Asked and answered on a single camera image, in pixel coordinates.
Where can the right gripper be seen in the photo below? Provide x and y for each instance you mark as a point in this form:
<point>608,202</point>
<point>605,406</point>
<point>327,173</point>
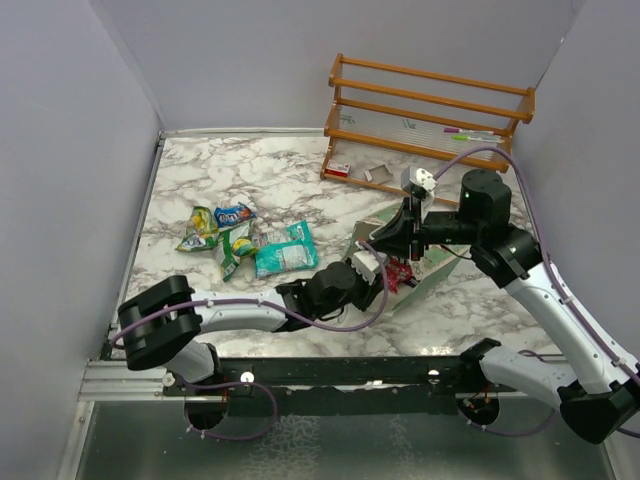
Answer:
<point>400,234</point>

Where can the white paper bag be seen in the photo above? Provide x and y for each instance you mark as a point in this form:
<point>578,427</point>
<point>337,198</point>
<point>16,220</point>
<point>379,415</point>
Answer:
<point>435,266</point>

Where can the blue M&M packet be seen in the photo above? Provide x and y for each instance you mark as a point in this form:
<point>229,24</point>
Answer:
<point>227,217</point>

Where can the yellow green snack packet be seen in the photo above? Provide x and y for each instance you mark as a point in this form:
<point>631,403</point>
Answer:
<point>201,232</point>

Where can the pink snack packet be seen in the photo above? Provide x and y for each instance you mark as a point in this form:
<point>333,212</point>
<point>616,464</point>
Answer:
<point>399,273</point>

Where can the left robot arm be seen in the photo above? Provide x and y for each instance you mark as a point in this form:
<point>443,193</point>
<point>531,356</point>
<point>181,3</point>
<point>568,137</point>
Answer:
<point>160,327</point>

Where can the red white small box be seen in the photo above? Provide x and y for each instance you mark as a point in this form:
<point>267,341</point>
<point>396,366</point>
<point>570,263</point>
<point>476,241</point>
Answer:
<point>338,169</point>

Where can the green marker pen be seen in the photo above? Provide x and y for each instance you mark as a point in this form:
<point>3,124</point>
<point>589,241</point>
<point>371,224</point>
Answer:
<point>481,139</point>

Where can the pink marker pen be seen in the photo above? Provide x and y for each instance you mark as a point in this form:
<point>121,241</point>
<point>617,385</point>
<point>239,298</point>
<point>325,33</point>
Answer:
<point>454,130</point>

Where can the wooden shelf rack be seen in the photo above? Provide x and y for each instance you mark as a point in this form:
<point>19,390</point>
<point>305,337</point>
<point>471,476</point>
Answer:
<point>410,131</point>

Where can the teal snack packet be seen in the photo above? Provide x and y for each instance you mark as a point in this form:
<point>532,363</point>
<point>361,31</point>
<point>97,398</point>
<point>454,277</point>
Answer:
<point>285,250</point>

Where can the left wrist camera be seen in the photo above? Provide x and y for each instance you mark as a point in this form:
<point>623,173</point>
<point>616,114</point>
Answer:
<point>367,264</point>

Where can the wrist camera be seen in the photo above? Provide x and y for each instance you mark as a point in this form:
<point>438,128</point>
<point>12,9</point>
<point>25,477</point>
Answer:
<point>367,264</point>
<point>418,182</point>

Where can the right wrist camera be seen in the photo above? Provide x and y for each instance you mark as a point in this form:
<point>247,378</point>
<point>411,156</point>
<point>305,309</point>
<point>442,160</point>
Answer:
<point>418,182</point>

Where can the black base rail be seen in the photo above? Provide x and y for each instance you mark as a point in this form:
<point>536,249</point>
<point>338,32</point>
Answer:
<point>337,386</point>

